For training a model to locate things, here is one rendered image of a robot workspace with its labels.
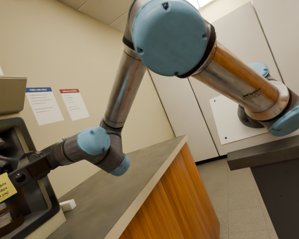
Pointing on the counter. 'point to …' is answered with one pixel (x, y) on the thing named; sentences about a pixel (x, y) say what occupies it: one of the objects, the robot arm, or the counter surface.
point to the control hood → (9, 93)
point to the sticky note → (0, 189)
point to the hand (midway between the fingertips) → (20, 171)
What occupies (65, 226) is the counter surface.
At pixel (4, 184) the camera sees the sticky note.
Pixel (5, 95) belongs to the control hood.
